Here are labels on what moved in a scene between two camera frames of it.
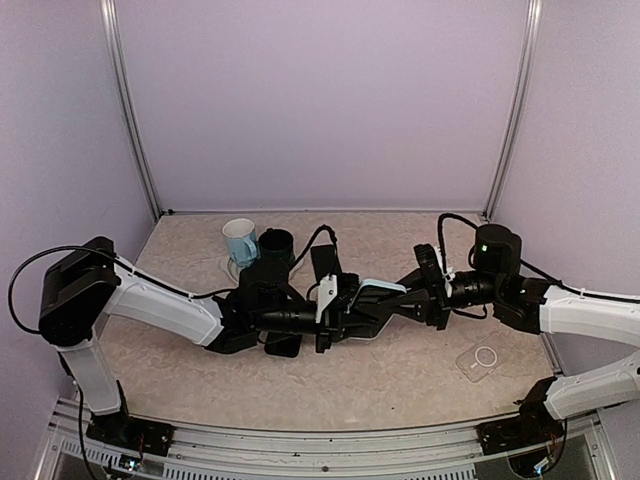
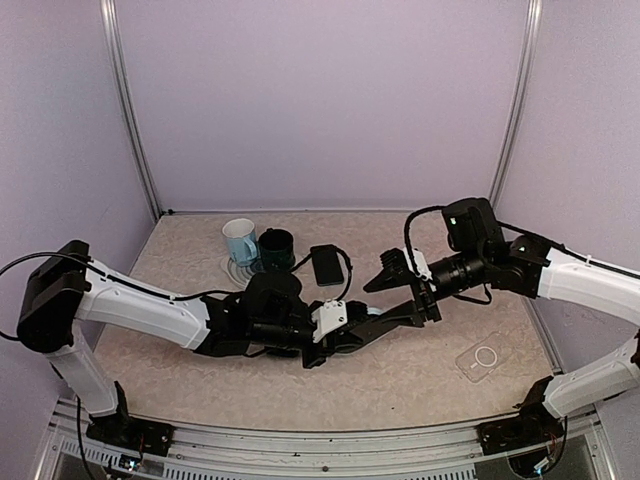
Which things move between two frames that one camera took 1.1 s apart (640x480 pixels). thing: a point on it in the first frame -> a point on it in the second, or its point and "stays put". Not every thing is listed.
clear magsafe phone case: (482, 358) stays put
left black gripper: (333, 322) -> (328, 347)
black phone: (325, 261) stays put
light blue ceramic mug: (241, 239) stays put
